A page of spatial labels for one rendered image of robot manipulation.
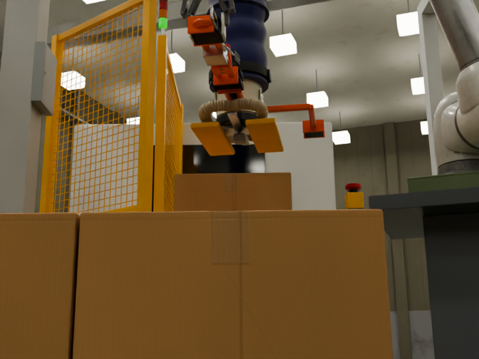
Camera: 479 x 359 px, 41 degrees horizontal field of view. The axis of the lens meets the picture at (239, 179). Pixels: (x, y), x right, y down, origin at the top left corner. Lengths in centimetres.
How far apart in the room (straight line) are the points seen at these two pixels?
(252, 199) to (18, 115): 135
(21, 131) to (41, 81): 25
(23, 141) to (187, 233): 226
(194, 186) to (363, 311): 141
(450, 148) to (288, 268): 114
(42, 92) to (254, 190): 130
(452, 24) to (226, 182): 88
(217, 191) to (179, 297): 137
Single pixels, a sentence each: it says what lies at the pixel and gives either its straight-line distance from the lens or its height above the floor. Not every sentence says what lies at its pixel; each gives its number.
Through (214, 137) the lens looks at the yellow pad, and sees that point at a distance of 228.
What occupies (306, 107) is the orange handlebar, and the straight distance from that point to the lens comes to 236.
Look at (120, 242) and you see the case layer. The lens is 84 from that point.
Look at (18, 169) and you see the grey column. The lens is 301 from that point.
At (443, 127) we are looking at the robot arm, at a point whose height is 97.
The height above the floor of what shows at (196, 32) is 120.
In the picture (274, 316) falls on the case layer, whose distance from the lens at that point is 81.
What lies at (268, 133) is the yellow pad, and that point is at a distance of 224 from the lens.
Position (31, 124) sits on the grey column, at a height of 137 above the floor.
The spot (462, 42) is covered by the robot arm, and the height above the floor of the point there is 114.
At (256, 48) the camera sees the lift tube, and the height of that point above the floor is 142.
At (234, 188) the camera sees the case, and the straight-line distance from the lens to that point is 216.
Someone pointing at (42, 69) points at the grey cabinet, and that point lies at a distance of 313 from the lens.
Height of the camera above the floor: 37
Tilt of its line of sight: 15 degrees up
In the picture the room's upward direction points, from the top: 1 degrees counter-clockwise
